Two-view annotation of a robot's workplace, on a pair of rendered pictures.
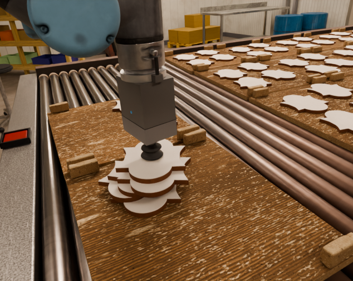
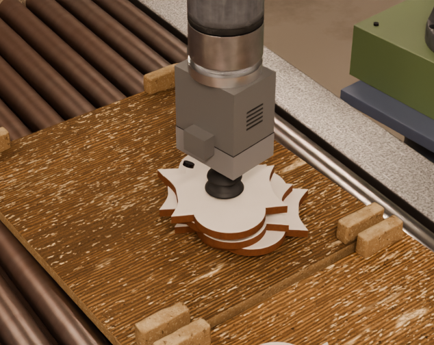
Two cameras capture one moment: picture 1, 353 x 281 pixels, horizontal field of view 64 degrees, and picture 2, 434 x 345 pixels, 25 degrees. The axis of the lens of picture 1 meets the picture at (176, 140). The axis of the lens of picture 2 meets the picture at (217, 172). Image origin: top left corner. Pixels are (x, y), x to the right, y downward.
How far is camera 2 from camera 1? 1.38 m
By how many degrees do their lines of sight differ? 115
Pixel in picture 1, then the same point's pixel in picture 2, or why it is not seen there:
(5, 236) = (398, 162)
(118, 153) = (330, 285)
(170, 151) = (194, 200)
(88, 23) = not seen: outside the picture
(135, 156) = (253, 185)
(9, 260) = (363, 143)
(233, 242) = (100, 156)
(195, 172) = (154, 248)
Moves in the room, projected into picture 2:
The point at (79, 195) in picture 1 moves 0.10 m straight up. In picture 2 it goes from (333, 193) to (339, 123)
